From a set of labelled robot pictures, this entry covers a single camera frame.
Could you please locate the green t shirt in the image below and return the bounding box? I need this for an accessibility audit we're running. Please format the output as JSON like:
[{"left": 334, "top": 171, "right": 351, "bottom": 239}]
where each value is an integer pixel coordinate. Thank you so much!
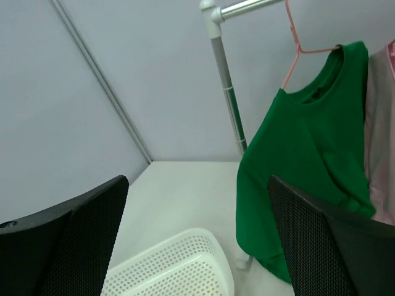
[{"left": 236, "top": 41, "right": 375, "bottom": 282}]

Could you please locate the white perforated plastic basket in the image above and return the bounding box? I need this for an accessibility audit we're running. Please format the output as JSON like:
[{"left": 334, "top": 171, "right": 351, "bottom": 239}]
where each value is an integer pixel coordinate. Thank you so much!
[{"left": 101, "top": 228, "right": 235, "bottom": 296}]

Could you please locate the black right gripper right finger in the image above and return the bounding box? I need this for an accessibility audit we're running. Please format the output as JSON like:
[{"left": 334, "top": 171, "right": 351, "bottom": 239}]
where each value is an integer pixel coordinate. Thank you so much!
[{"left": 267, "top": 176, "right": 394, "bottom": 296}]

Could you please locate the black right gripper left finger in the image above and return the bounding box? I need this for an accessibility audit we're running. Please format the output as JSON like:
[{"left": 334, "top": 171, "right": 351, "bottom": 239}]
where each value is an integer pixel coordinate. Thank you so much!
[{"left": 1, "top": 175, "right": 129, "bottom": 295}]

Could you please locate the light pink shirt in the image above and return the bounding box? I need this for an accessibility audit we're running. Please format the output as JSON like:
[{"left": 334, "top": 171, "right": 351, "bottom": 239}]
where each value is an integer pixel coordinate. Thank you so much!
[{"left": 364, "top": 41, "right": 394, "bottom": 225}]

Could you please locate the pink wire hanger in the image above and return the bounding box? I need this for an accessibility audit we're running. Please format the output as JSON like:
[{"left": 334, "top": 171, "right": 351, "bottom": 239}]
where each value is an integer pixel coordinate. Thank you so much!
[{"left": 281, "top": 0, "right": 341, "bottom": 88}]

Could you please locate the silver clothes rack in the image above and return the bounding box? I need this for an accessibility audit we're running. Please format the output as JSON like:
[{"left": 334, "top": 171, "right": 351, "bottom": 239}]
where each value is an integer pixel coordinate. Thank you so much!
[{"left": 199, "top": 0, "right": 283, "bottom": 271}]

